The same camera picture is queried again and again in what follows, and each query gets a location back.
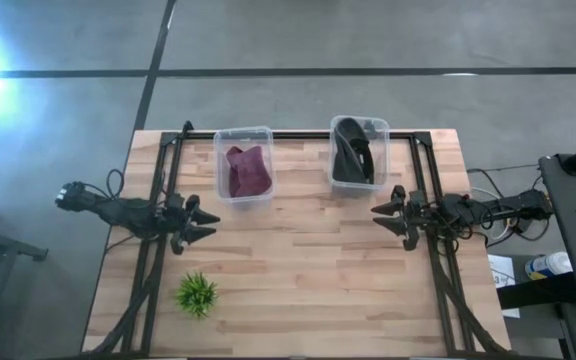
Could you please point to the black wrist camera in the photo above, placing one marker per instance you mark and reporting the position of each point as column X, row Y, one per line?
column 417, row 197
column 176, row 202

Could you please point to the clear plastic bin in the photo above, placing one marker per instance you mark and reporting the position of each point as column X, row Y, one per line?
column 244, row 135
column 380, row 150

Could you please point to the red cloth hat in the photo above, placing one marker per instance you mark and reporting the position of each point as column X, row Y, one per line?
column 248, row 172

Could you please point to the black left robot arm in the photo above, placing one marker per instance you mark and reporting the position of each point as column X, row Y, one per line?
column 118, row 210

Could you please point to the white paper sheet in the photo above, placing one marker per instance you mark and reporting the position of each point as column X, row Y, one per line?
column 503, row 267

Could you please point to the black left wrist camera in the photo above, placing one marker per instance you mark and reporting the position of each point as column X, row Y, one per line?
column 176, row 202

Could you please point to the black cloth hat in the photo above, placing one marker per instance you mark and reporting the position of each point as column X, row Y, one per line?
column 348, row 155

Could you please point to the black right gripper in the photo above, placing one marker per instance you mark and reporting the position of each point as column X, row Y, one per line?
column 423, row 217

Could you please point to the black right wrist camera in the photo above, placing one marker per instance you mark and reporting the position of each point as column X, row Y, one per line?
column 417, row 197

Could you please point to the small green artificial plant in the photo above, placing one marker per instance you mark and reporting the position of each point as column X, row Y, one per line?
column 196, row 295

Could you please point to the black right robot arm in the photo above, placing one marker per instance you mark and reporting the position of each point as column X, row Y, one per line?
column 498, row 207

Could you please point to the black aluminium table frame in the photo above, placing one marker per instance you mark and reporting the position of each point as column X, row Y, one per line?
column 298, row 135

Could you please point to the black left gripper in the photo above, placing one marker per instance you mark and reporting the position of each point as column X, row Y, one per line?
column 175, row 222

